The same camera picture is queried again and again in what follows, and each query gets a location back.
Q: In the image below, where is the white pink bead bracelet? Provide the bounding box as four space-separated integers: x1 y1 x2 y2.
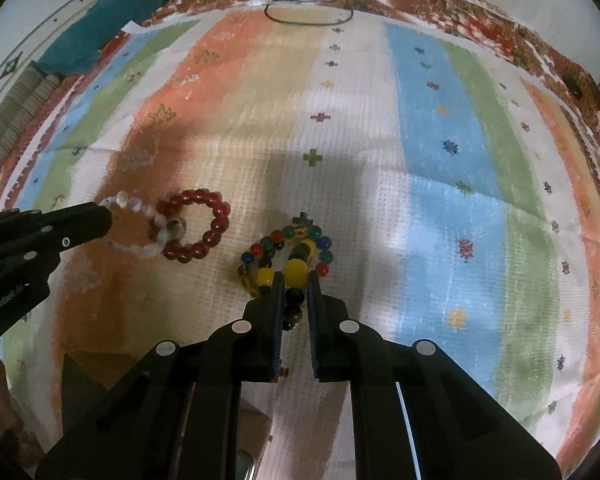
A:
97 190 187 260

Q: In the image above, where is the striped grey cushion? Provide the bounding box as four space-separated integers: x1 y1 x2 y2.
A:
0 62 64 169

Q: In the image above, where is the striped colourful blanket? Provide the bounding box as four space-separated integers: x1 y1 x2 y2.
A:
0 8 600 474

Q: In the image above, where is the teal quilted pillow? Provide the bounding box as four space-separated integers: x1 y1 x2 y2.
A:
36 0 169 76

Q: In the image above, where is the small black object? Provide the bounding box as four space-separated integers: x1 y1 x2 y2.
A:
562 74 583 100

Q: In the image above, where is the red floral bedsheet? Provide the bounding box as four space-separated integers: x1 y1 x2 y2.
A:
0 0 600 221

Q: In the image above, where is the dark red bead bracelet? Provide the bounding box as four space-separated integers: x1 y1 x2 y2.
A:
154 187 233 265

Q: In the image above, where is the silver ring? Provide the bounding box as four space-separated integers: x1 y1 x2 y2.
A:
160 216 187 243

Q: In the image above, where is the multicolour small bead bracelet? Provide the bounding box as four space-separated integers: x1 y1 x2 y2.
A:
236 211 336 297

